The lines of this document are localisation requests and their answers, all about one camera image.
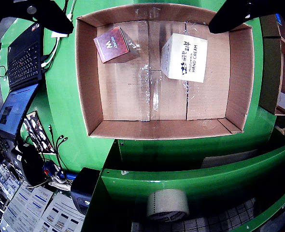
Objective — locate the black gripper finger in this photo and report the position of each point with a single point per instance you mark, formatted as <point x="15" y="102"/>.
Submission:
<point x="43" y="13"/>
<point x="241" y="14"/>

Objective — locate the cow print hand cream box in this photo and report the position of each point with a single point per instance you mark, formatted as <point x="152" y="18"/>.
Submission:
<point x="186" y="58"/>

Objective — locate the brown box with W print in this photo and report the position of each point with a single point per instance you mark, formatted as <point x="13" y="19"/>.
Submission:
<point x="113" y="46"/>

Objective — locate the shallow cardboard tray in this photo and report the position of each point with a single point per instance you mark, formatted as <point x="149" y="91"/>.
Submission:
<point x="169" y="101"/>

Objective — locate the white adapter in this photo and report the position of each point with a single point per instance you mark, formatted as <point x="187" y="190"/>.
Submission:
<point x="58" y="35"/>

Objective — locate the black laptop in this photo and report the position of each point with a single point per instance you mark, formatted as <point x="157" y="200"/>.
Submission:
<point x="24" y="62"/>

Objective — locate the black printed card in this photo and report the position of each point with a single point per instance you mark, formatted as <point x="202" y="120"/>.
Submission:
<point x="37" y="130"/>

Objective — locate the black bag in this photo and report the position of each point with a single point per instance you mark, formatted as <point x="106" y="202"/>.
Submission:
<point x="32" y="166"/>

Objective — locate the green metal cabinet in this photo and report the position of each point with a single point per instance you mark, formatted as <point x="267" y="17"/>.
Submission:
<point x="181" y="178"/>

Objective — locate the black desk device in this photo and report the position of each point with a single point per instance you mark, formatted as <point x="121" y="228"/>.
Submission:
<point x="84" y="183"/>

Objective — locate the printed paper sheet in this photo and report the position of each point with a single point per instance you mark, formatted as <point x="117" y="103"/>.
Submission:
<point x="60" y="217"/>
<point x="24" y="205"/>

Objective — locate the beige tape roll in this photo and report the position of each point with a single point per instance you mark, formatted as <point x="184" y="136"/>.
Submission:
<point x="166" y="203"/>

